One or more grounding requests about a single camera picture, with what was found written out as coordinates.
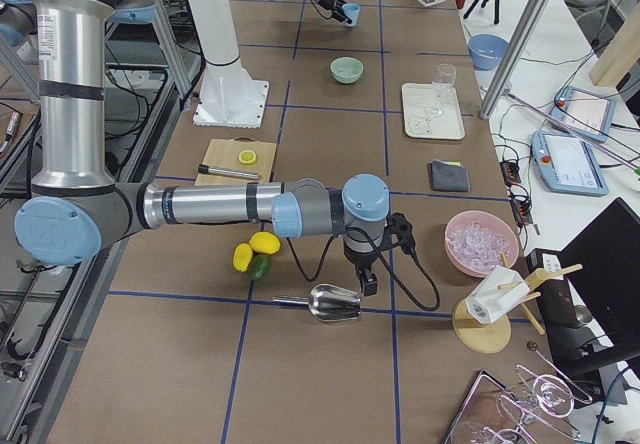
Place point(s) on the clear wine glass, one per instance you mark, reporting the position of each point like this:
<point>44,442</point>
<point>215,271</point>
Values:
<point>442,85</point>

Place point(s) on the grey folded cloth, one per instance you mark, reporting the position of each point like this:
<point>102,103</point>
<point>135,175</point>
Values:
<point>448,177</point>

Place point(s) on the pink bowl of ice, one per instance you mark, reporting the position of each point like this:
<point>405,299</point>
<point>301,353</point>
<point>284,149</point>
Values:
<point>477,241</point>

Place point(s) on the green bowl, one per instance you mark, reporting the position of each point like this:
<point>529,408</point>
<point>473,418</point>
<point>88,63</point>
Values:
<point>346,60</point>

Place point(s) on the yellow lemon front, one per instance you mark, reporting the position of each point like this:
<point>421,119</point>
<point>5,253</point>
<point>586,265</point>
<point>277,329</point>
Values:
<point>264,242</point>

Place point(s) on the blue bowl with fork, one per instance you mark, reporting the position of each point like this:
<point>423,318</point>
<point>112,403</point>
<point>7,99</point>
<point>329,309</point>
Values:
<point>487,51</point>

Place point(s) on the wooden cutting board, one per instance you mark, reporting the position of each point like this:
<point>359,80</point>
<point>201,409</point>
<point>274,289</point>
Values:
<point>224,152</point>

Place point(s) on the yellow lemon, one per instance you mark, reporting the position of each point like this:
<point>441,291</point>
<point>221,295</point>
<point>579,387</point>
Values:
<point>264,242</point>
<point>242,257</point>

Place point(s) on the teach pendant far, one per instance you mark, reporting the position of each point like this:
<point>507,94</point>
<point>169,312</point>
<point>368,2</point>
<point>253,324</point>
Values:
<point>587,113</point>

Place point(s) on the cream bear tray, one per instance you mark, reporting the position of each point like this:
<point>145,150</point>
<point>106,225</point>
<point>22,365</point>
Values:
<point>424,118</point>

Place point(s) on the glass rack tray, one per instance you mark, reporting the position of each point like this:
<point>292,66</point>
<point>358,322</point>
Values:
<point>535,409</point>

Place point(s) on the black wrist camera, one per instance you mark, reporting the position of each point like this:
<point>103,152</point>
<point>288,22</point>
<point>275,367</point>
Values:
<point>401,232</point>

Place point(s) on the yellow lemon back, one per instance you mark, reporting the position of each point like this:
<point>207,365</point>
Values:
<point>242,257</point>

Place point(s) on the teach pendant near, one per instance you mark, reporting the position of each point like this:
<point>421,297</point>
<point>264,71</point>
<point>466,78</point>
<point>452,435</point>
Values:
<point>567,164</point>

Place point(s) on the teach pendant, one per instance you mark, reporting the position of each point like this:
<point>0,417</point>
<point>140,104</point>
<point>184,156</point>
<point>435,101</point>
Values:
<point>587,113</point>
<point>567,164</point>

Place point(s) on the green avocado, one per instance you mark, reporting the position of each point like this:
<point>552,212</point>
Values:
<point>259,267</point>

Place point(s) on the steel muddler black cap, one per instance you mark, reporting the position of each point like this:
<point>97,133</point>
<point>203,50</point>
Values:
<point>225,172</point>

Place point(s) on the ice cubes in bowl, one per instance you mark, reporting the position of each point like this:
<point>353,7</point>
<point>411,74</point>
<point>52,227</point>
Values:
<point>347,71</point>

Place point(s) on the wooden cup stand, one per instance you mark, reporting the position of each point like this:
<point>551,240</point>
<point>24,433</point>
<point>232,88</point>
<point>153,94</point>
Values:
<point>493,338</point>

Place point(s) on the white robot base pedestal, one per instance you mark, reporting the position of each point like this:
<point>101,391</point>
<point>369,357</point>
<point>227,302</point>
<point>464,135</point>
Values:
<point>228,95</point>

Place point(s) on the light blue plastic cup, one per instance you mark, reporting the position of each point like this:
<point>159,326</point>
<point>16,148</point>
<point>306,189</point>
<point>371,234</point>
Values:
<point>353,14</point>

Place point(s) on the steel ice scoop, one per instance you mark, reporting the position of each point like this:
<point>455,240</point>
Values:
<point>327,303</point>

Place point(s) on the lemon half slice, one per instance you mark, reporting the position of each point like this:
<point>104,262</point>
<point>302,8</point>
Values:
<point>247,157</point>

